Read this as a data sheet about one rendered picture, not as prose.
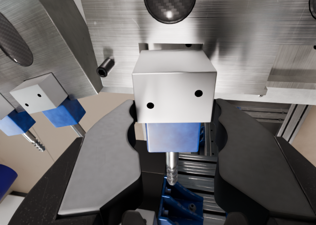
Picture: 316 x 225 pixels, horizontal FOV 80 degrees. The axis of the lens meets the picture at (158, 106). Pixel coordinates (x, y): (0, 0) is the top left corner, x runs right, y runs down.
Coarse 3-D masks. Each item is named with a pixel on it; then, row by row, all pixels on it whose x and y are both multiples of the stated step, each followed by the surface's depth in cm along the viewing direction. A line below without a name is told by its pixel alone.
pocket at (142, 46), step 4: (140, 44) 16; (144, 44) 18; (148, 44) 19; (152, 44) 18; (156, 44) 18; (160, 44) 18; (164, 44) 18; (168, 44) 18; (172, 44) 18; (176, 44) 18; (180, 44) 18; (184, 44) 18; (188, 44) 19; (192, 44) 18; (196, 44) 18; (200, 44) 18; (140, 48) 17; (144, 48) 18; (148, 48) 19; (152, 48) 19; (156, 48) 19; (160, 48) 19; (164, 48) 19; (168, 48) 18; (172, 48) 18; (176, 48) 18; (180, 48) 18; (184, 48) 18; (188, 48) 18; (192, 48) 18; (140, 52) 17
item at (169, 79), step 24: (144, 72) 11; (168, 72) 11; (192, 72) 11; (216, 72) 11; (144, 96) 12; (168, 96) 12; (192, 96) 12; (144, 120) 13; (168, 120) 13; (192, 120) 13; (168, 144) 15; (192, 144) 15; (168, 168) 18
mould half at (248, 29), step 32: (96, 0) 14; (128, 0) 14; (224, 0) 13; (256, 0) 13; (288, 0) 12; (96, 32) 16; (128, 32) 15; (160, 32) 15; (192, 32) 15; (224, 32) 14; (256, 32) 14; (288, 32) 13; (128, 64) 17; (224, 64) 16; (256, 64) 15
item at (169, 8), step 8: (152, 0) 14; (160, 0) 14; (168, 0) 14; (176, 0) 14; (184, 0) 14; (192, 0) 13; (312, 0) 12; (152, 8) 14; (160, 8) 14; (168, 8) 14; (176, 8) 14; (184, 8) 14; (312, 8) 12; (160, 16) 14; (168, 16) 14; (176, 16) 14; (184, 16) 14
